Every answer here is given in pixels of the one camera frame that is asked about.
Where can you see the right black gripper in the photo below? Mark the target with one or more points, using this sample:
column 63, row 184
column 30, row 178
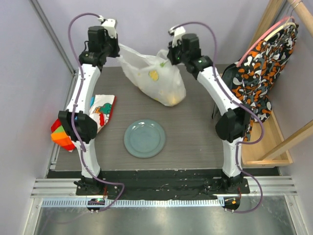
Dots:
column 172, row 57

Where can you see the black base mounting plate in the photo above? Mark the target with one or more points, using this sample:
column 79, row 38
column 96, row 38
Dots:
column 161, row 185

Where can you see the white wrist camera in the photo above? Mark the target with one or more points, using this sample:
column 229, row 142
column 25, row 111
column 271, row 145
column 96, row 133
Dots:
column 109, row 25
column 177, row 32

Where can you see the yellow fake fruit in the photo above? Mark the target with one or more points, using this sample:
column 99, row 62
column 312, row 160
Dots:
column 170, row 99

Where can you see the orange black patterned garment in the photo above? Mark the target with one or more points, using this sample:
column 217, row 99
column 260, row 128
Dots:
column 253, row 80

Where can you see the cream clothes hanger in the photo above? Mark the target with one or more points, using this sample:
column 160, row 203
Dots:
column 279, row 28

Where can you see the wooden clothes rack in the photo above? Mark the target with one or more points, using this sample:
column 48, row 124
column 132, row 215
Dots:
column 273, row 149

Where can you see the grey-blue round plate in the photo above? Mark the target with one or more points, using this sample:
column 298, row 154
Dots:
column 144, row 138

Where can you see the white plastic bag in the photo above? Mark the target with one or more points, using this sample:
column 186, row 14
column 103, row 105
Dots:
column 154, row 75

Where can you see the pink clothes hanger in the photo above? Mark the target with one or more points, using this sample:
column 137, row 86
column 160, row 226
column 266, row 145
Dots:
column 262, row 37

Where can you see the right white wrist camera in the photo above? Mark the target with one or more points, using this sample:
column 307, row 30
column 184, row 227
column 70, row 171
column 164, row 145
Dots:
column 177, row 32

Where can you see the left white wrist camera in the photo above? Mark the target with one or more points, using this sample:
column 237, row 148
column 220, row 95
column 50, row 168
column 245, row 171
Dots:
column 109, row 25

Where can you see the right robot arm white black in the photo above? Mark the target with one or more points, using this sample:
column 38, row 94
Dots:
column 230, row 128

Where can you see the white slotted cable duct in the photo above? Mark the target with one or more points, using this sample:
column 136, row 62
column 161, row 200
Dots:
column 98, row 202

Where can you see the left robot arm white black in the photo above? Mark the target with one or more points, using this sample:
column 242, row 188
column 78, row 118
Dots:
column 91, row 60

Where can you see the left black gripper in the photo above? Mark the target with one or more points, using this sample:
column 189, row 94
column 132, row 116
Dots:
column 116, row 54

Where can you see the colourful rainbow cartoon cloth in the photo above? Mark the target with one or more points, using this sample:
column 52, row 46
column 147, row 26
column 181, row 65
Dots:
column 87, row 126

